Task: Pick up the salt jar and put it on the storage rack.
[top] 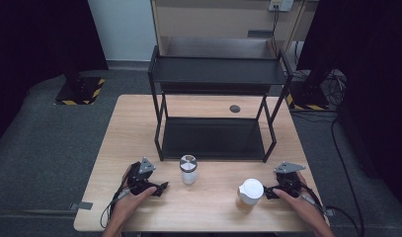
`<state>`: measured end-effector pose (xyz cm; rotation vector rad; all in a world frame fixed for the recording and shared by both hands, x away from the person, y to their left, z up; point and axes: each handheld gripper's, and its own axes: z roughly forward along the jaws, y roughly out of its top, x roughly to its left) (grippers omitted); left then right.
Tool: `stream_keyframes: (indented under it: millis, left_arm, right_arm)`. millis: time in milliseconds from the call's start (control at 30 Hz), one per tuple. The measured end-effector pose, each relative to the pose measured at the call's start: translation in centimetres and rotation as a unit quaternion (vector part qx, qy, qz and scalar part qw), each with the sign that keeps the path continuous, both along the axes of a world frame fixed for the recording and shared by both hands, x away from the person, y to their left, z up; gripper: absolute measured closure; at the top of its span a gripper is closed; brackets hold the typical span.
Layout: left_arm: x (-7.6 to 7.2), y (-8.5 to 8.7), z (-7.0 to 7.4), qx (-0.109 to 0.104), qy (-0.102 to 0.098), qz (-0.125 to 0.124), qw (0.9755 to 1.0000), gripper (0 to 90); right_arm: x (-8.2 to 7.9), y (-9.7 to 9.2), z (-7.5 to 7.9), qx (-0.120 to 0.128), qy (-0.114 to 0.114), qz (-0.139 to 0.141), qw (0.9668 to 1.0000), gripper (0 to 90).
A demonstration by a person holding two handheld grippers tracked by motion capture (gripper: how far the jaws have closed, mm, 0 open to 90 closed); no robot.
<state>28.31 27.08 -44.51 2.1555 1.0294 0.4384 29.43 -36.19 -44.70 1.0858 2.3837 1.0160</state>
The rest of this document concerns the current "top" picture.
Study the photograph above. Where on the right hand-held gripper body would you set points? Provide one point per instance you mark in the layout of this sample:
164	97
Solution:
289	182

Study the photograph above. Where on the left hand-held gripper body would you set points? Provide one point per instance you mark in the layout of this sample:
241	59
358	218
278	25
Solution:
137	182

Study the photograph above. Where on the amber jar with white lid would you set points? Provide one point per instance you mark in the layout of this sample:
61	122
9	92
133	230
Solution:
250	192

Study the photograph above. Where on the glass jar with metal lid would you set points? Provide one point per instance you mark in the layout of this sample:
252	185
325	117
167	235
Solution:
188	169

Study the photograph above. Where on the black metal shelf rack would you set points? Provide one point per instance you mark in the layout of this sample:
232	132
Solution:
215	70

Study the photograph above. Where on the person's left hand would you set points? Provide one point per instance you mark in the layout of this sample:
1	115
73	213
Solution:
127	207

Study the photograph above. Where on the person's right hand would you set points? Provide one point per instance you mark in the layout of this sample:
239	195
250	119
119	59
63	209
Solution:
305	207

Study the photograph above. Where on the dark round table grommet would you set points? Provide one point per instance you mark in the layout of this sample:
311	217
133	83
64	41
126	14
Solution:
234	109

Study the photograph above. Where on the black stand with striped base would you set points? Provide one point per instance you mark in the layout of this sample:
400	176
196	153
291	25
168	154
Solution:
308	95
79	89

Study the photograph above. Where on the beige wooden cabinet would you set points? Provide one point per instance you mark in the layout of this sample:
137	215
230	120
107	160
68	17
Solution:
215	19

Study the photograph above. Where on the grey table bracket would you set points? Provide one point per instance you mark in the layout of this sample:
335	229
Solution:
81	206
330	211

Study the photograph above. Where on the white wall socket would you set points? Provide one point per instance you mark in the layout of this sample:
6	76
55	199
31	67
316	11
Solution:
281	4

